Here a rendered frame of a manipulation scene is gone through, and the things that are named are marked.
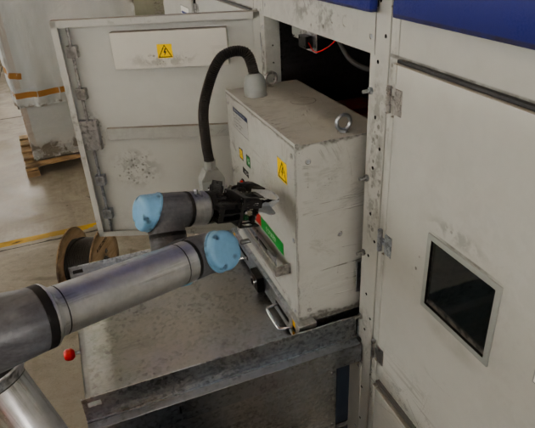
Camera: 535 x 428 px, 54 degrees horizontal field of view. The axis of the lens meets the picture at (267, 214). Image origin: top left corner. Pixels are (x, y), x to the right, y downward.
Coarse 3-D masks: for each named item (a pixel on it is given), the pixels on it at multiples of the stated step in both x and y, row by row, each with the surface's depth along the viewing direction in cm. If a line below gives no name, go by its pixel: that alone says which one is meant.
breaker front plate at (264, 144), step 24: (240, 144) 148; (264, 144) 129; (288, 144) 114; (240, 168) 153; (264, 168) 133; (288, 168) 117; (288, 192) 120; (264, 216) 141; (288, 216) 124; (264, 240) 146; (288, 240) 127; (264, 264) 152; (288, 288) 136
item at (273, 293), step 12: (240, 252) 170; (252, 264) 159; (264, 276) 150; (264, 288) 153; (276, 288) 145; (276, 300) 144; (288, 312) 136; (288, 324) 138; (300, 324) 131; (312, 324) 132
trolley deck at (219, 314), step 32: (192, 288) 160; (224, 288) 159; (128, 320) 148; (160, 320) 148; (192, 320) 147; (224, 320) 146; (256, 320) 146; (96, 352) 138; (128, 352) 137; (160, 352) 136; (192, 352) 136; (224, 352) 135; (320, 352) 134; (352, 352) 136; (96, 384) 128; (128, 384) 128; (224, 384) 126; (256, 384) 128; (288, 384) 132; (128, 416) 119; (160, 416) 121; (192, 416) 125
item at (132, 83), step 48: (96, 48) 162; (144, 48) 159; (192, 48) 158; (96, 96) 169; (144, 96) 169; (192, 96) 168; (96, 144) 174; (144, 144) 177; (192, 144) 176; (96, 192) 186; (144, 192) 185
